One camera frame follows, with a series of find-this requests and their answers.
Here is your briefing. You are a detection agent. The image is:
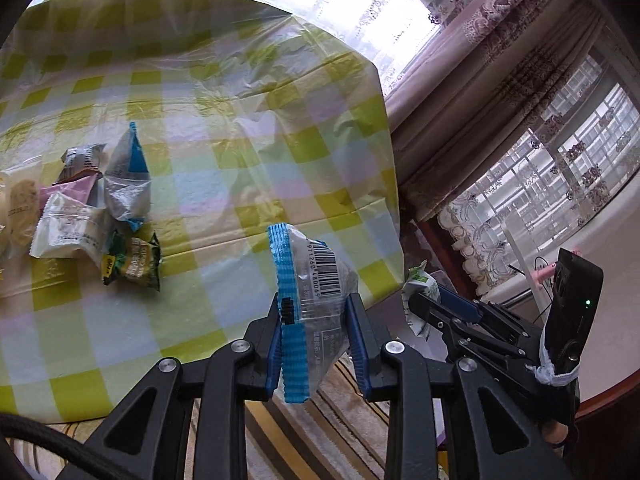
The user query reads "white cloth tie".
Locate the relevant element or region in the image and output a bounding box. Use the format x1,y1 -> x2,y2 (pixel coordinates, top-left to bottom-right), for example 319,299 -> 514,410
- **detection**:
532,355 -> 581,388

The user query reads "long clear cracker packet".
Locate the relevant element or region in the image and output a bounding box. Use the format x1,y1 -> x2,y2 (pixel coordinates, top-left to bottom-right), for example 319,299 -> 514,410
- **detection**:
0,172 -> 41,261

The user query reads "blue edged clear snack packet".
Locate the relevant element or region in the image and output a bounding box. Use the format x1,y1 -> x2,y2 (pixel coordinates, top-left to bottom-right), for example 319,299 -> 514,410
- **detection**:
267,223 -> 361,405

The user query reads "pink handheld fan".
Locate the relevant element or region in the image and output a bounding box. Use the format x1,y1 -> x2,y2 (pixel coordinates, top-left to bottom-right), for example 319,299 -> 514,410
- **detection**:
532,247 -> 586,286

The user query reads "white lace curtain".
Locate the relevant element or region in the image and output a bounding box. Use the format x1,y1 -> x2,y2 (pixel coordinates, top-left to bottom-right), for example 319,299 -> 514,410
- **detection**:
435,50 -> 640,296

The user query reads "pink snack packet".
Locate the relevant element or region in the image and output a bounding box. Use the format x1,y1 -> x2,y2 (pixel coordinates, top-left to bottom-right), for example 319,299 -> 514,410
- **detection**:
37,176 -> 103,211

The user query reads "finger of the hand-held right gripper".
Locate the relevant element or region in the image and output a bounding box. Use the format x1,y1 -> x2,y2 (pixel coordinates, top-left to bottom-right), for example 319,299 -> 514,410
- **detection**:
437,287 -> 483,322
409,292 -> 488,356

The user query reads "thick black braided cable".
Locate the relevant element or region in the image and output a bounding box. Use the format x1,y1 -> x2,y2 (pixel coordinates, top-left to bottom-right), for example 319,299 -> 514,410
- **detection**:
0,412 -> 131,480

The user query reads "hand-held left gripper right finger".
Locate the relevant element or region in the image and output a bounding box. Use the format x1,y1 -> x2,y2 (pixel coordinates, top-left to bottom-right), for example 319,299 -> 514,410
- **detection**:
345,294 -> 571,480

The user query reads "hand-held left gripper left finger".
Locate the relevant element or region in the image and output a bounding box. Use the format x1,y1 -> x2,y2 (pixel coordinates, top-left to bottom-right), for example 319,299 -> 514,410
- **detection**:
60,292 -> 291,480

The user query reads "clear blue corner snack packet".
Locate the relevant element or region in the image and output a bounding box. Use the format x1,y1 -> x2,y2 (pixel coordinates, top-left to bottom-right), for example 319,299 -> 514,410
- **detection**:
102,175 -> 152,231

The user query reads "brown patterned curtain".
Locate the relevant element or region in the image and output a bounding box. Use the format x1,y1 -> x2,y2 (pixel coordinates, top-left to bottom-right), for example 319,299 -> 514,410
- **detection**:
382,0 -> 616,221

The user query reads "striped towel blanket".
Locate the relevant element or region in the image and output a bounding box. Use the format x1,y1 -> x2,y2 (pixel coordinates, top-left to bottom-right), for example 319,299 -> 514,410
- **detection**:
0,350 -> 451,480

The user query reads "sheer embroidered curtain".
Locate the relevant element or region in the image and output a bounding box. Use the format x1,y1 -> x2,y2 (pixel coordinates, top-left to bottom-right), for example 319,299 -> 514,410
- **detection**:
145,0 -> 441,96

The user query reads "thin black cable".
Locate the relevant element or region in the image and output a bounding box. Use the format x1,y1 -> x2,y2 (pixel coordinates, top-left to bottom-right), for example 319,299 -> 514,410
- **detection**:
507,255 -> 556,321

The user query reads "grey snack packet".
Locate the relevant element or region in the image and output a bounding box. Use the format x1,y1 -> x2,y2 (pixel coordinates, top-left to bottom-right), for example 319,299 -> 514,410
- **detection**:
54,142 -> 107,183

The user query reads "green white snack packet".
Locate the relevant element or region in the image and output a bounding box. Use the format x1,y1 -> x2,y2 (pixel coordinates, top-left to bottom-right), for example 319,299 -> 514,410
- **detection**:
401,260 -> 443,338

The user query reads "brown wooden ledge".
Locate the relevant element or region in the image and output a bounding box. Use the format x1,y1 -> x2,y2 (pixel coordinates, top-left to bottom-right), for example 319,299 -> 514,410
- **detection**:
575,365 -> 640,421

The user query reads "green checked plastic tablecloth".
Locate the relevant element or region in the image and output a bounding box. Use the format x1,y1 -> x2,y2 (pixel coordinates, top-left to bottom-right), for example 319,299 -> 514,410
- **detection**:
0,0 -> 405,423

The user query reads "blue triangular snack packet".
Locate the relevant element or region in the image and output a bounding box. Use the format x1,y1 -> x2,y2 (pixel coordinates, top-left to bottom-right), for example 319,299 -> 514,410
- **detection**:
104,121 -> 152,181

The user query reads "person's right hand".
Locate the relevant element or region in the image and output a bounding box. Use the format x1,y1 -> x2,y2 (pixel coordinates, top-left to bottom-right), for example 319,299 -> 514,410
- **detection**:
542,420 -> 571,447

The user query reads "white cake packet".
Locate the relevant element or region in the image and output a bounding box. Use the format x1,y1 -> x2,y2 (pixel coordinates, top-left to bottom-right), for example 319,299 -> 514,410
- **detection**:
29,191 -> 108,268

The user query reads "dark green snack packet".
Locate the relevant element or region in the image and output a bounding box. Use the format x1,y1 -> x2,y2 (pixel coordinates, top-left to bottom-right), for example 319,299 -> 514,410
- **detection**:
102,230 -> 165,293

